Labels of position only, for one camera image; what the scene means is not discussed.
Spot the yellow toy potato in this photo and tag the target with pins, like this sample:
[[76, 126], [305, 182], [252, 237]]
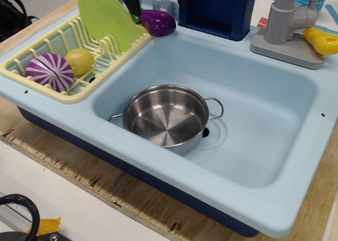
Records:
[[80, 60]]

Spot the wooden board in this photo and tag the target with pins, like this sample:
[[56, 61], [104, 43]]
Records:
[[95, 200]]

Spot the black bag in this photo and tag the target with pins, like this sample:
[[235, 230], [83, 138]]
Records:
[[13, 20]]

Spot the stainless steel pot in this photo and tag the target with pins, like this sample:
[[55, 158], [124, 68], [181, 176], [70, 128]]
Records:
[[173, 117]]

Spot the light blue toy sink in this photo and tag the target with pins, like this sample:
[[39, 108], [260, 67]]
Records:
[[272, 122]]

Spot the green plastic plate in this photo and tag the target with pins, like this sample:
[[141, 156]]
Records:
[[108, 17]]

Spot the grey toy faucet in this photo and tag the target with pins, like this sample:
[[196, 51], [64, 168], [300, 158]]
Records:
[[280, 39]]

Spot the yellow dish rack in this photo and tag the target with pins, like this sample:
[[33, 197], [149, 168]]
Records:
[[69, 35]]

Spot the yellow toy piece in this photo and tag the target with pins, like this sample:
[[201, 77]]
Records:
[[322, 42]]

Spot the black metal bracket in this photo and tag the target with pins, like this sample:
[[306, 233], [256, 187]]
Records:
[[55, 236]]

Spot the dark blue water tank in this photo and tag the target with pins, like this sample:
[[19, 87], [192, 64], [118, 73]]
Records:
[[223, 18]]

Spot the purple toy eggplant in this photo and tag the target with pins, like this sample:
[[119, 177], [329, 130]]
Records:
[[157, 23]]

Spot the purple white toy onion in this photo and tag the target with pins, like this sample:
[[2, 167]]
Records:
[[51, 69]]

